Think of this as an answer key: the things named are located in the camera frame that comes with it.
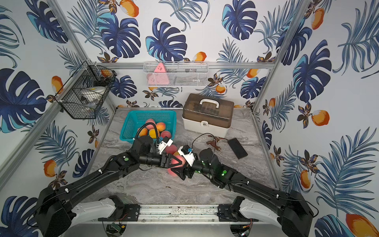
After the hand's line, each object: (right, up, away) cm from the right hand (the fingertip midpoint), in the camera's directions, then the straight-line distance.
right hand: (177, 160), depth 71 cm
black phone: (+38, +1, +26) cm, 46 cm away
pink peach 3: (-1, +1, -5) cm, 5 cm away
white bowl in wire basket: (-48, +33, +10) cm, 59 cm away
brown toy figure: (+23, +5, +29) cm, 37 cm away
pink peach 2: (-10, +12, +28) cm, 32 cm away
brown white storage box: (+17, +23, +19) cm, 34 cm away
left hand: (+1, 0, -3) cm, 4 cm away
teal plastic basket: (-35, +21, +35) cm, 54 cm away
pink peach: (-21, +16, +32) cm, 42 cm away
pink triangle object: (-12, +47, +18) cm, 52 cm away
